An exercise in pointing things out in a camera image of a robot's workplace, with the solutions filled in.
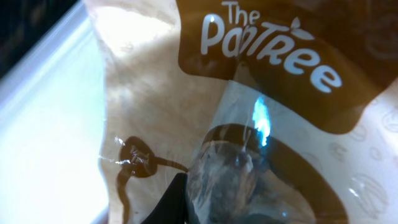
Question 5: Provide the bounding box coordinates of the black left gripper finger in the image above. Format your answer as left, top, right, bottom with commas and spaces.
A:
142, 173, 187, 224

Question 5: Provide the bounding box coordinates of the cream snack bag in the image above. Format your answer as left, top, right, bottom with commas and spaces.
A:
85, 0, 397, 223

